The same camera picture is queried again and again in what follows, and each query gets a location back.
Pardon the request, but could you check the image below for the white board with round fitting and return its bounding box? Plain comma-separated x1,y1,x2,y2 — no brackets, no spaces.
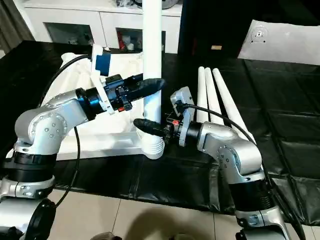
237,19,320,66

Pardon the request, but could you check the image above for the white plastic table top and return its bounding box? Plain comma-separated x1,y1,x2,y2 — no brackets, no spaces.
4,51,166,161

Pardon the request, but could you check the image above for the white glass-door cabinet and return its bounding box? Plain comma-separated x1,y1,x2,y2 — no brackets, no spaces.
23,0,182,55

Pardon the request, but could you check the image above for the grey-brown curtain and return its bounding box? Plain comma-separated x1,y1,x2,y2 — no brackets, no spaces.
0,0,36,55

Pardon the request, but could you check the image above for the dark cabinet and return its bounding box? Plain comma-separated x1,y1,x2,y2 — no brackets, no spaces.
178,0,253,60

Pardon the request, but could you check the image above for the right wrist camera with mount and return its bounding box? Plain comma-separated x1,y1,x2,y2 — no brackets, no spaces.
169,86,193,148

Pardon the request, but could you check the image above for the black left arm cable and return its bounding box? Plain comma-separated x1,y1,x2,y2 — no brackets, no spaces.
39,54,92,208

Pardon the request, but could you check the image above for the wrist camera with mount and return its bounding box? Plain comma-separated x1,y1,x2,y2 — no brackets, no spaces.
169,86,193,148
89,44,117,116

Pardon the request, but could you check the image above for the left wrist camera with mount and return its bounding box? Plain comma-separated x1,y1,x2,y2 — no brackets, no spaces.
89,44,117,116

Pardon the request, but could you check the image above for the grey round object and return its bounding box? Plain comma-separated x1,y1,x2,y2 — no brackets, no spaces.
132,0,182,10

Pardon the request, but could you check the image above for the white plastic table leg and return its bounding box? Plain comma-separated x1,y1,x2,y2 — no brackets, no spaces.
212,69,256,143
196,66,210,123
136,0,166,155
204,67,223,125

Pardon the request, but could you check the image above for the black work mat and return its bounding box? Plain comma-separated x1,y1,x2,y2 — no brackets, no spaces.
0,41,320,221

